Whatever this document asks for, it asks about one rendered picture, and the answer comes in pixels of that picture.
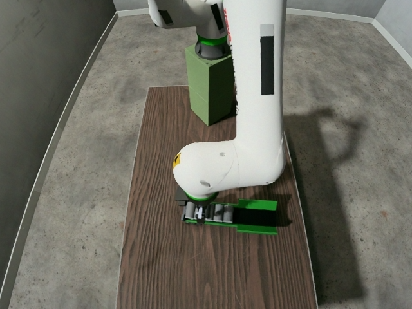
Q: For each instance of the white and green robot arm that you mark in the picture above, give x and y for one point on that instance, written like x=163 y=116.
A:
x=256 y=30

